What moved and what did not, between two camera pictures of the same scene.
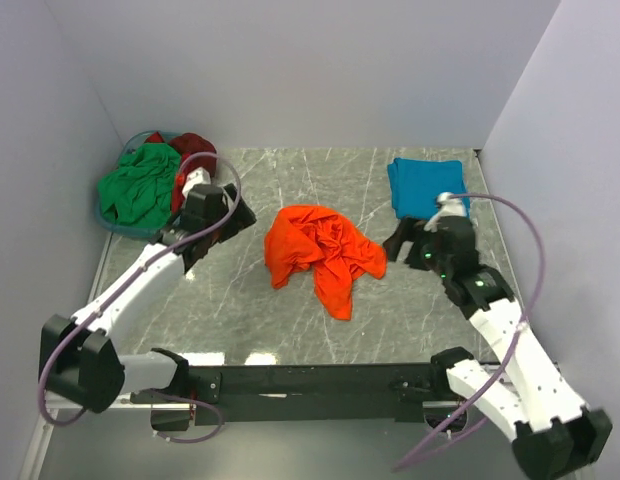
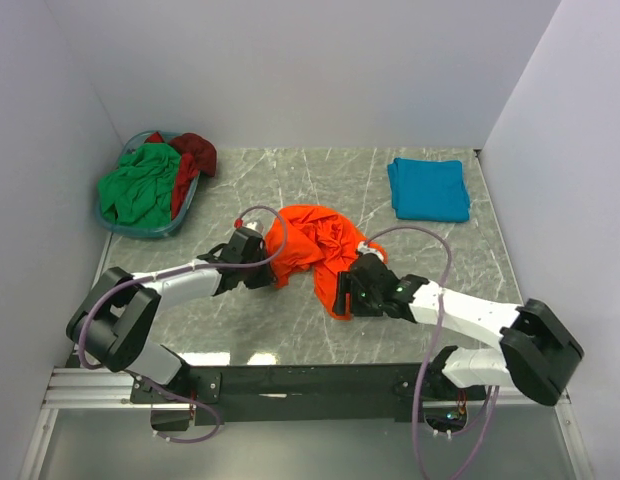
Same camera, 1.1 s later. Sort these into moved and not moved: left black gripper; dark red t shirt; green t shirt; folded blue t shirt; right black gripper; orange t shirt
Moved: left black gripper; right black gripper
Not moved: dark red t shirt; orange t shirt; green t shirt; folded blue t shirt
